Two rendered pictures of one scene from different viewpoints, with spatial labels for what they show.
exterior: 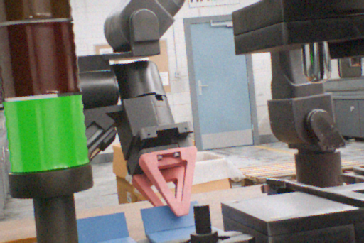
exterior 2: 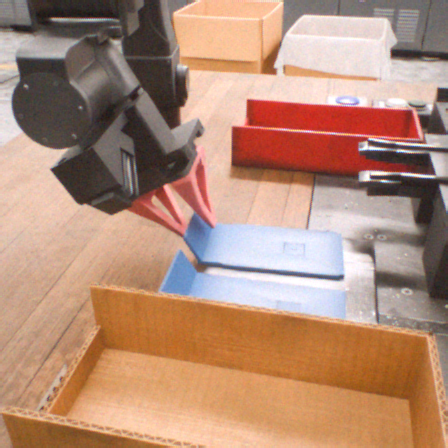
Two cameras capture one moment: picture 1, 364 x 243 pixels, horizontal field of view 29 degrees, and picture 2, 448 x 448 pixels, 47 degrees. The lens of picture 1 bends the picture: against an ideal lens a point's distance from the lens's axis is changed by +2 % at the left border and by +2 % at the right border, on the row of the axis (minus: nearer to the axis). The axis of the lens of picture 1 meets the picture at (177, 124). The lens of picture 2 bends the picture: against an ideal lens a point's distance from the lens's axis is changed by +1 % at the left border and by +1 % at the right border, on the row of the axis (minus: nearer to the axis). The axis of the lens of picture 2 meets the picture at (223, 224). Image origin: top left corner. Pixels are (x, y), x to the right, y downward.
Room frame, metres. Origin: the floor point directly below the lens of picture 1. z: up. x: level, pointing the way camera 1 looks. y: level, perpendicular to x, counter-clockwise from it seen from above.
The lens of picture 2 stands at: (0.58, 0.39, 1.22)
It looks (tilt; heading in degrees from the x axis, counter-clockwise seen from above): 32 degrees down; 297
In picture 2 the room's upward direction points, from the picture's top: straight up
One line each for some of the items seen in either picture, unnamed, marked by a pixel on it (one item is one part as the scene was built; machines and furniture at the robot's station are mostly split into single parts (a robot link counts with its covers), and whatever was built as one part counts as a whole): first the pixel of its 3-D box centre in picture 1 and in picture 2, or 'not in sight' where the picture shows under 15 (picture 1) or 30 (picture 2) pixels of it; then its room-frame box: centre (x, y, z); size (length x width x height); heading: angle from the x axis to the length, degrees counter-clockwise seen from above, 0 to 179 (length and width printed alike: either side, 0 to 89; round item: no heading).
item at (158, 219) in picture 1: (192, 227); (265, 237); (0.74, 0.00, 0.93); 0.15 x 0.07 x 0.03; 18
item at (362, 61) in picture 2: not in sight; (337, 72); (1.35, -2.49, 0.40); 0.69 x 0.60 x 0.50; 101
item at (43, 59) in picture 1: (38, 61); not in sight; (0.35, 0.06, 1.10); 0.04 x 0.04 x 0.03
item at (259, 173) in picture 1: (296, 173); not in sight; (7.32, -1.18, 0.07); 1.20 x 1.00 x 0.14; 104
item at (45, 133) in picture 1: (46, 132); not in sight; (0.35, 0.06, 1.07); 0.04 x 0.04 x 0.03
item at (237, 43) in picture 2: not in sight; (227, 60); (1.95, -2.31, 0.43); 0.59 x 0.54 x 0.58; 101
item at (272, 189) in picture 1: (287, 191); (397, 182); (0.64, -0.09, 0.98); 0.07 x 0.02 x 0.01; 15
